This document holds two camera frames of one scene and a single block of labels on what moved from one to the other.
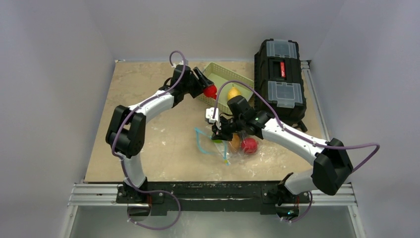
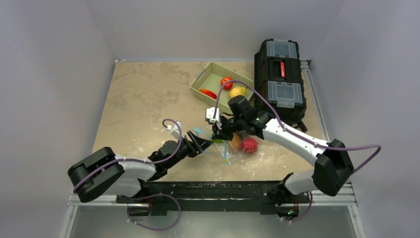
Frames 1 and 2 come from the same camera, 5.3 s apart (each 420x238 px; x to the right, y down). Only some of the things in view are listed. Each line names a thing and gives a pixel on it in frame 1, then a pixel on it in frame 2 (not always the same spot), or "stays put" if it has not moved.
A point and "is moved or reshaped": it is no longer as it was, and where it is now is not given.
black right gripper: [222, 126] stays put
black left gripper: [199, 87] -> [201, 144]
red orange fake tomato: [212, 94] stays put
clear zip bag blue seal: [240, 146] stays put
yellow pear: [233, 92] is moved or reshaped
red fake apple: [249, 145] stays put
